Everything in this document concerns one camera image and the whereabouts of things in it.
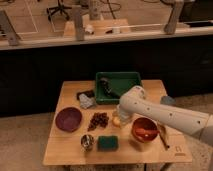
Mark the green sponge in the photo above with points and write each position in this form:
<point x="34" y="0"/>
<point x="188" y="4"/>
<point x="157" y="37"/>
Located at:
<point x="107" y="143"/>

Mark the yellow apple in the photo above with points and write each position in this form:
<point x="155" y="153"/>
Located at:
<point x="116" y="122"/>

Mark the red bowl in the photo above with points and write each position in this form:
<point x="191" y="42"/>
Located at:
<point x="144" y="130"/>

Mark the black office chair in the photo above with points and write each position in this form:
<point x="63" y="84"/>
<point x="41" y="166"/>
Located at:
<point x="60" y="7"/>

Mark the black flat block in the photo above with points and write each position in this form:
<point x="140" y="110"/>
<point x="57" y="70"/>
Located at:
<point x="89" y="93"/>

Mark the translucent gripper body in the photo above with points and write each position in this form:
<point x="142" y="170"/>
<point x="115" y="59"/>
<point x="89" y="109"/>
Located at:
<point x="125" y="117"/>

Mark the purple bowl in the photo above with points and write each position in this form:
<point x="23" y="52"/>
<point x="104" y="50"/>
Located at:
<point x="68" y="119"/>

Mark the green plastic tray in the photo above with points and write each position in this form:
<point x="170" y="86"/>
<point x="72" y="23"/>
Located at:
<point x="120" y="82"/>

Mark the dark grape bunch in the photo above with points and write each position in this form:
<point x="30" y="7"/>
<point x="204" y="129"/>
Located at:
<point x="98" y="119"/>

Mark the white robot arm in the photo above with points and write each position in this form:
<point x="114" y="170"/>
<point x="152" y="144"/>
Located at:
<point x="198" y="125"/>

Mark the wooden stick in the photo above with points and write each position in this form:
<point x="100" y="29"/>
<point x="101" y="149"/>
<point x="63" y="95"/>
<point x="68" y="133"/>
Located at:
<point x="163" y="136"/>

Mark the metal cup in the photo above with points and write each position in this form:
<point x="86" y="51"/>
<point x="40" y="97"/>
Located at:
<point x="87" y="141"/>

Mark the wooden table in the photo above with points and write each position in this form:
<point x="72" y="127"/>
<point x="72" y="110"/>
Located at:
<point x="64" y="148"/>

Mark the black object in tray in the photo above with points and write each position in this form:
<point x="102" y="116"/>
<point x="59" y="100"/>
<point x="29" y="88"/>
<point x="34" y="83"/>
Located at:
<point x="107" y="89"/>

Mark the grey crumpled cloth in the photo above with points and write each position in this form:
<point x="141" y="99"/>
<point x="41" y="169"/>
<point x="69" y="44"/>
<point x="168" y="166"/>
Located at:
<point x="86" y="102"/>

